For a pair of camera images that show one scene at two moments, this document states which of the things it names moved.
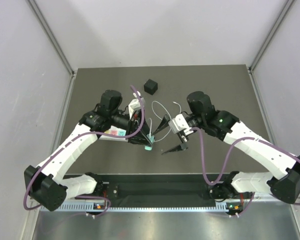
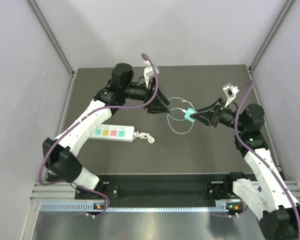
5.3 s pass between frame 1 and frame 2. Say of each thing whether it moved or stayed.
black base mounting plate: stayed
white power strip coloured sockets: stayed
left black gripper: moved
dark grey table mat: stayed
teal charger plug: moved
